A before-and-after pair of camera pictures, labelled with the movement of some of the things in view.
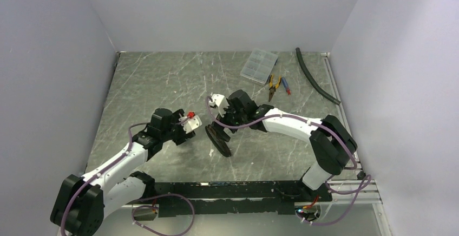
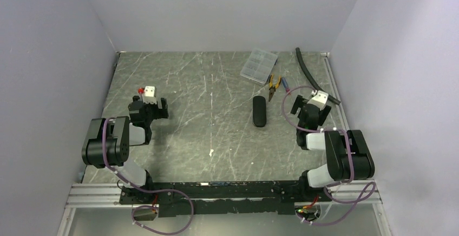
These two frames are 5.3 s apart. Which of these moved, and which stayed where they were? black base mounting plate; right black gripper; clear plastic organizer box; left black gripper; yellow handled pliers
Moved: right black gripper; left black gripper
Stayed: yellow handled pliers; clear plastic organizer box; black base mounting plate
